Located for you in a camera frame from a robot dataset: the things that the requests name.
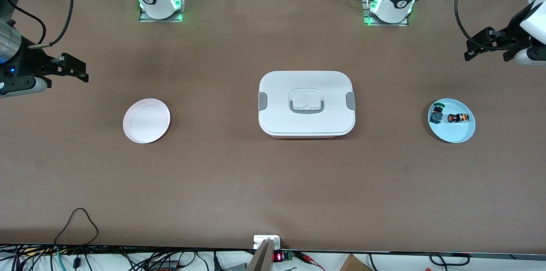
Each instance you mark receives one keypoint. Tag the white-lidded pink lunch box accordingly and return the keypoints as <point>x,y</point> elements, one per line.
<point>306,104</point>

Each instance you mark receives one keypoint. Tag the red LED display module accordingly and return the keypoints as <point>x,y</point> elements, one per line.
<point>278,257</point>

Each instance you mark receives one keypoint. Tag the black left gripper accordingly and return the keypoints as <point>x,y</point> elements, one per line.
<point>510,36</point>

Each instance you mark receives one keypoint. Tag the orange push-button switch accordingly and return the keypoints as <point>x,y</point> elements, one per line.
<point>457,118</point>

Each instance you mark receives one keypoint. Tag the light blue round plate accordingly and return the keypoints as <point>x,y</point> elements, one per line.
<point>458,131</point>

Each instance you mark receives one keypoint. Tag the green push-button switch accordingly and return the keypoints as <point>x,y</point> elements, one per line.
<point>437,114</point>

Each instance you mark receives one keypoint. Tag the pink round plate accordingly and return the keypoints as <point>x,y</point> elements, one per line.
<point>146,120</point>

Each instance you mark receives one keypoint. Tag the white mounting bracket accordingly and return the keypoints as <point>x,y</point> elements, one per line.
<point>258,241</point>

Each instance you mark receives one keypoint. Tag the brown cardboard box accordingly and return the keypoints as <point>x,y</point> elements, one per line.
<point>354,264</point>

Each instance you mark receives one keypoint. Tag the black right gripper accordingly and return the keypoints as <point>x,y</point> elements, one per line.
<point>30,62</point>

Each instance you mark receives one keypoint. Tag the aluminium profile bar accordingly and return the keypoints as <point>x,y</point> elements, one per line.
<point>262,260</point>

